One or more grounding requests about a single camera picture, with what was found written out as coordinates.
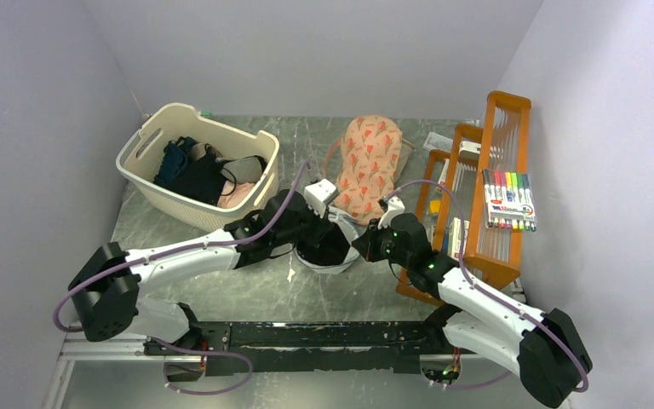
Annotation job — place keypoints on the teal garment in basket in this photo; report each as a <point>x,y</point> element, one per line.
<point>175,160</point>

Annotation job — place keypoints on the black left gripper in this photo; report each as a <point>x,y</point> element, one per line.
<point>321,227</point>

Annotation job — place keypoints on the pink floral mesh bag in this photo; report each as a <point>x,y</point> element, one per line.
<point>373,154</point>

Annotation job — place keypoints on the cream plastic laundry basket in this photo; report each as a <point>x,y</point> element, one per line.
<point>140,158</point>

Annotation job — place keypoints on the white mesh laundry bag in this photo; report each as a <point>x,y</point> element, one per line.
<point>350,230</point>

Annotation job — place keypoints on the grey bra in basket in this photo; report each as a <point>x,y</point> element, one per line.
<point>243,170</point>

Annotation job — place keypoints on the pack of coloured markers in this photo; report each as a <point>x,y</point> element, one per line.
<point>508,201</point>

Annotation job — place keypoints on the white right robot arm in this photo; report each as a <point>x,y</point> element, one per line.
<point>544,350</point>

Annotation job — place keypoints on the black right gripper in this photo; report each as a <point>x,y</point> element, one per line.
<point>366,244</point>

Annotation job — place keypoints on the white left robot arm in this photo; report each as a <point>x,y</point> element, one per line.
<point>110,291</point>

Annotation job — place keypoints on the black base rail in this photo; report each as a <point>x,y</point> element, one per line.
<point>229,348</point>

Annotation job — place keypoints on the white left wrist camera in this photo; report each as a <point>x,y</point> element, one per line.
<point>319,195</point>

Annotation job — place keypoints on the orange wooden rack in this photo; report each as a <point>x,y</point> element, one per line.
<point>454,211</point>

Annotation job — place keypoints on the pink garment in basket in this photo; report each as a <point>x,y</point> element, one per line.
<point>233,194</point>

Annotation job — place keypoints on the white paper tag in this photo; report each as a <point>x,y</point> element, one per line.
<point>435,141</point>

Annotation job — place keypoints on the black garment in basket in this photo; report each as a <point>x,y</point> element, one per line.
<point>200,181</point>

